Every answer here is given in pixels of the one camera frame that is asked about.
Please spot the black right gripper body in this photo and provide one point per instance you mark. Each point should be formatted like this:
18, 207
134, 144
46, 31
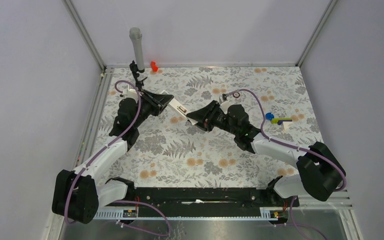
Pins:
218, 119

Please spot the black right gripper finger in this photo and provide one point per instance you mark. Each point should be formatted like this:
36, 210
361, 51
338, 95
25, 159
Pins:
202, 114
203, 125

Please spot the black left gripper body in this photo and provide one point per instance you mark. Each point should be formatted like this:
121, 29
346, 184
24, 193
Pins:
147, 108

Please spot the white remote control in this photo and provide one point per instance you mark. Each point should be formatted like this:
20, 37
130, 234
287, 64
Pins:
181, 110

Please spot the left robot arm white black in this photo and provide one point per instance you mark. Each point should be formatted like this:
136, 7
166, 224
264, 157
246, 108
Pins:
76, 194

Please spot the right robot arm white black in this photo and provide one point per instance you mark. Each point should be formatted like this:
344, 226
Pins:
319, 172

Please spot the small orange red block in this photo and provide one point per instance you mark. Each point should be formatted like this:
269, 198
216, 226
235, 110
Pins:
154, 66

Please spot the floral patterned table mat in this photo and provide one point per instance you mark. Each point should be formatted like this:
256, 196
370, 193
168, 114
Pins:
171, 152

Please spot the black mini tripod stand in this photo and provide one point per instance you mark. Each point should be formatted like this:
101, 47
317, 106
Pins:
138, 83

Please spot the blue plastic toy piece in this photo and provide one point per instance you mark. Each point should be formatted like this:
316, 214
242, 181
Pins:
269, 116

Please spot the yellow green toy piece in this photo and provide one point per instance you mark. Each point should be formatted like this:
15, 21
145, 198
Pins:
275, 120

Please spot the purple toy piece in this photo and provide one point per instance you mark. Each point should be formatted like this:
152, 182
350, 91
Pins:
280, 123

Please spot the beige wooden block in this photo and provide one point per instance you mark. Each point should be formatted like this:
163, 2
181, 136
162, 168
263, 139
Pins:
286, 124

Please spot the grey microphone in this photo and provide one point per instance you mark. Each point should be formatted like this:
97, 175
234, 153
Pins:
135, 35

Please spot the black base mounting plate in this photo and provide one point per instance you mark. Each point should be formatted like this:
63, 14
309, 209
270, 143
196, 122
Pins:
208, 199

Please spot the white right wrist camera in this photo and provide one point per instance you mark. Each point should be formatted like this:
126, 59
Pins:
224, 103

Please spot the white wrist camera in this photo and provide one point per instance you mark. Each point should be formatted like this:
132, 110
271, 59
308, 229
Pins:
224, 103
131, 94

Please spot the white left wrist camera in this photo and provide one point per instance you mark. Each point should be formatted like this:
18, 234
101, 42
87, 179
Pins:
131, 94

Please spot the slotted metal cable rail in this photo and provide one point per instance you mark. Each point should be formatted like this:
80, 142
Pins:
143, 213

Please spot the aluminium frame post left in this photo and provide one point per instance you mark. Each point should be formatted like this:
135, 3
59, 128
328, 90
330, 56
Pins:
73, 12

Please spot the aluminium frame post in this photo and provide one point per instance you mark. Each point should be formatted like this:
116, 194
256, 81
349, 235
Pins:
315, 34
73, 12

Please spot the aluminium frame post right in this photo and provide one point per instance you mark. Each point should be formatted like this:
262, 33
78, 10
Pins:
315, 34

